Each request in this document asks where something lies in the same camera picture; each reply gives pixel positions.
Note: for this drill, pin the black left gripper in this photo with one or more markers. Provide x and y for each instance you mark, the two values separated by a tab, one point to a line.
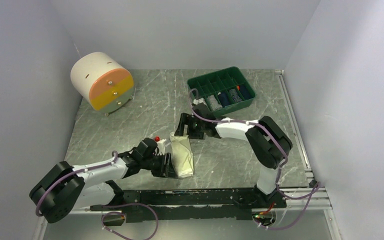
167	169

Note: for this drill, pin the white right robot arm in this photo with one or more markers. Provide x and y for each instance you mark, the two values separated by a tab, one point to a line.
269	143

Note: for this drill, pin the navy orange rolled sock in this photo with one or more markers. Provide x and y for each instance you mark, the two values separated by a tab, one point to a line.
244	92

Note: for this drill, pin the cream cloth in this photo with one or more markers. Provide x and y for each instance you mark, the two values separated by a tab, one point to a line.
182	155

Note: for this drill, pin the green compartment organizer tray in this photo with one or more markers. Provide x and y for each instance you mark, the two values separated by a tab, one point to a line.
221	81

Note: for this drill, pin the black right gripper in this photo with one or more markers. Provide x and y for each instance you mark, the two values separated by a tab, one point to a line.
186	119

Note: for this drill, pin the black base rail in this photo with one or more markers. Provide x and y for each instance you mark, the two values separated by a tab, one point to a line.
212	203

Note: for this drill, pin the dark navy rolled sock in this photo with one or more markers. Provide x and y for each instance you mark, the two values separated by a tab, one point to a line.
224	99

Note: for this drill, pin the grey striped rolled sock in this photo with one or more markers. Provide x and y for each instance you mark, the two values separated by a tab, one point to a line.
214	104

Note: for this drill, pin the blue striped rolled sock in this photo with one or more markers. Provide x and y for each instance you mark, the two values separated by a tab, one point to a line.
234	94

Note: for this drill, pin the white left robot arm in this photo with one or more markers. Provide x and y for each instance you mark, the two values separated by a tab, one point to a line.
66	187

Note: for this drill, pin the round white drawer cabinet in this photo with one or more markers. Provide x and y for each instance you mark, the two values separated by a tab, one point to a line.
102	82

